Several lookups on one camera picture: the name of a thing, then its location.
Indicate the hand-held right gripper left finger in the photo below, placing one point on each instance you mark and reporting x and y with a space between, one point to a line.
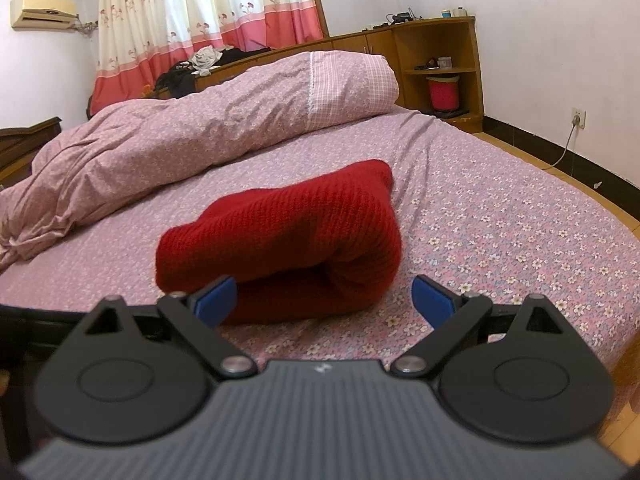
217 301

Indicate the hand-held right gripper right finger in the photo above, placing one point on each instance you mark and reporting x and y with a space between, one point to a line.
432 300

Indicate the red knit cardigan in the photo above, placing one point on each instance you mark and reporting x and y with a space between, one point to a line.
290 240

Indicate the pile of black clothes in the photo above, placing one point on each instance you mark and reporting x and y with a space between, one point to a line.
175 80

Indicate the bed with floral sheet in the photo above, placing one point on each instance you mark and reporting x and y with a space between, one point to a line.
500 220

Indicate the pink floral duvet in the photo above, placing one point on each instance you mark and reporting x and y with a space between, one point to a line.
175 150

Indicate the red plastic bucket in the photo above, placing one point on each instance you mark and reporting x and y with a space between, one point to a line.
442 92

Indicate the small orange item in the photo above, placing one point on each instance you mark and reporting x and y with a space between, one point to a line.
147 91

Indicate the small grey container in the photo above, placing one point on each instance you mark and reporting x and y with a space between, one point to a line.
445 62

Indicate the grey white crumpled cloth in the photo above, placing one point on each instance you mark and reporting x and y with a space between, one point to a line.
206 59

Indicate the wooden headboard cabinet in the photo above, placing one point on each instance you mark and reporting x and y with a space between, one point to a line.
380 45

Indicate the floral cream pink curtain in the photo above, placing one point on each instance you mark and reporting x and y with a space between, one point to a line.
200 5

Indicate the white wall socket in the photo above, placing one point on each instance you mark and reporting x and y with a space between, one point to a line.
578 118

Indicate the cream wall air conditioner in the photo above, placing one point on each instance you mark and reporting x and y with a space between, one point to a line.
42 10

